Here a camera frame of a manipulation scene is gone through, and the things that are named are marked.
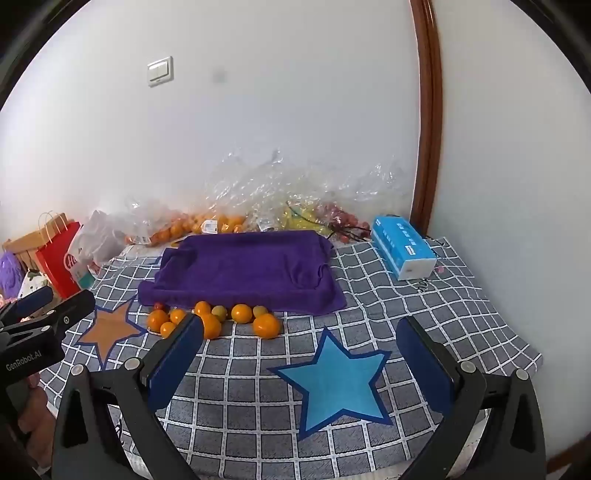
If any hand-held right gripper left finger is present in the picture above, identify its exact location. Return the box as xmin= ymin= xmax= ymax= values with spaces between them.
xmin=50 ymin=313 xmax=206 ymax=480

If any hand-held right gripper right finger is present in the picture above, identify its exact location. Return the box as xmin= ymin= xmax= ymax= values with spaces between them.
xmin=396 ymin=315 xmax=548 ymax=480

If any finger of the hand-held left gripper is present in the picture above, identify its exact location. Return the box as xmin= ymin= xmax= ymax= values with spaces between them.
xmin=0 ymin=285 xmax=55 ymax=324
xmin=44 ymin=289 xmax=96 ymax=341

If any large orange mandarin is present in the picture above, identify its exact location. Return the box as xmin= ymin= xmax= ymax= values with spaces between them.
xmin=252 ymin=314 xmax=282 ymax=340
xmin=199 ymin=313 xmax=223 ymax=340

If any person's left hand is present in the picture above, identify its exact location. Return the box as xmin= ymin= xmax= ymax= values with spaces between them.
xmin=21 ymin=373 xmax=57 ymax=467

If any white plush toy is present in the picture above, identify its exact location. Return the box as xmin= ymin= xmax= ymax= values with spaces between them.
xmin=17 ymin=270 xmax=47 ymax=296

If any purple plush toy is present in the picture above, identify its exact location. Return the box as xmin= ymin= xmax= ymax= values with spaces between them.
xmin=0 ymin=251 xmax=25 ymax=298

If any red paper bag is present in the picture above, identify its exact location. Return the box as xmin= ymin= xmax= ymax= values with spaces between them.
xmin=36 ymin=212 xmax=100 ymax=300

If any brown cardboard box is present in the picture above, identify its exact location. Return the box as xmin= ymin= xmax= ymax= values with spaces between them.
xmin=1 ymin=230 xmax=47 ymax=271

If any white plastic bag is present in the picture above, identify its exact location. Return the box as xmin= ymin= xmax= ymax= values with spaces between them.
xmin=69 ymin=210 xmax=134 ymax=278

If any grey checked star bedsheet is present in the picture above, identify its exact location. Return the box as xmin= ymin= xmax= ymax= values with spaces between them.
xmin=39 ymin=235 xmax=543 ymax=480

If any purple towel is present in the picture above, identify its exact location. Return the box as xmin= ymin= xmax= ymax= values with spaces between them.
xmin=137 ymin=231 xmax=348 ymax=317

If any blue tissue pack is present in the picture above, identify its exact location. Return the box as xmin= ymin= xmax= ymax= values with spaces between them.
xmin=370 ymin=215 xmax=438 ymax=281

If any clear bag of mandarins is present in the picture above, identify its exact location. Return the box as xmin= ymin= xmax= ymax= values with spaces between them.
xmin=122 ymin=198 xmax=197 ymax=247
xmin=191 ymin=203 xmax=247 ymax=236

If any clear bag of red fruit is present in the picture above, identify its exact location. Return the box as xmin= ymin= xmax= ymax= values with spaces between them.
xmin=318 ymin=200 xmax=374 ymax=243

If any clear bag of yellow fruit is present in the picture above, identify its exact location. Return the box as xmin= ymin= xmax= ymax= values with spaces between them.
xmin=252 ymin=198 xmax=333 ymax=234

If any crumpled clear plastic bag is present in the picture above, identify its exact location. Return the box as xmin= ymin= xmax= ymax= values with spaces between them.
xmin=203 ymin=147 xmax=413 ymax=217

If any brown wooden door frame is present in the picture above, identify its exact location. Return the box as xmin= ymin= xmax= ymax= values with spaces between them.
xmin=409 ymin=0 xmax=444 ymax=236

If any white light switch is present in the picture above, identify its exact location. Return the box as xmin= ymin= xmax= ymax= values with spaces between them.
xmin=147 ymin=56 xmax=175 ymax=87

